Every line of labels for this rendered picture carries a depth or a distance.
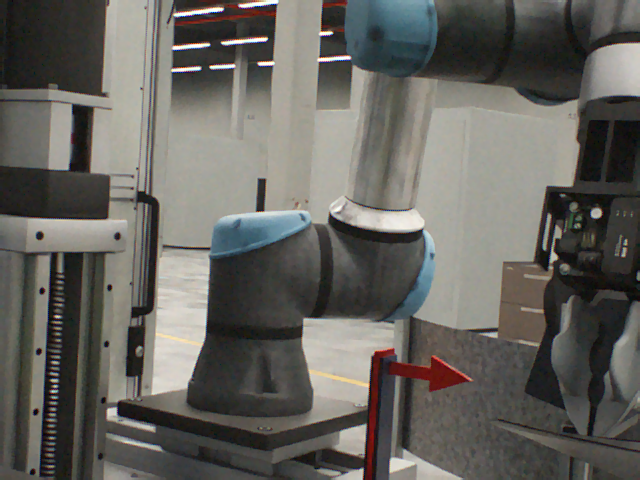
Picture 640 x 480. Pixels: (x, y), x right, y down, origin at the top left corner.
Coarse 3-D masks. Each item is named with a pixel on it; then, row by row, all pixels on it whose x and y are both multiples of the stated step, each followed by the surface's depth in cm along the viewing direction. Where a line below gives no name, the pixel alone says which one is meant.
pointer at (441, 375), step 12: (432, 360) 68; (396, 372) 69; (408, 372) 69; (420, 372) 68; (432, 372) 68; (444, 372) 67; (456, 372) 67; (432, 384) 68; (444, 384) 67; (456, 384) 67
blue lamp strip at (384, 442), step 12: (384, 360) 69; (396, 360) 70; (384, 372) 69; (384, 384) 69; (384, 396) 69; (384, 408) 69; (384, 420) 70; (384, 432) 70; (384, 444) 70; (384, 456) 70; (384, 468) 70
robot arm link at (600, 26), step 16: (576, 0) 76; (592, 0) 73; (608, 0) 71; (624, 0) 70; (576, 16) 75; (592, 16) 73; (608, 16) 70; (624, 16) 69; (576, 32) 76; (592, 32) 72; (608, 32) 70; (624, 32) 69; (592, 48) 71
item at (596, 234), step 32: (608, 128) 66; (608, 160) 66; (576, 192) 66; (608, 192) 65; (544, 224) 66; (576, 224) 66; (608, 224) 65; (544, 256) 67; (576, 256) 66; (608, 256) 64; (576, 288) 70; (608, 288) 69
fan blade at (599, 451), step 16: (528, 432) 61; (544, 432) 59; (560, 432) 60; (560, 448) 70; (576, 448) 69; (592, 448) 67; (608, 448) 58; (624, 448) 57; (592, 464) 74; (608, 464) 73; (624, 464) 72
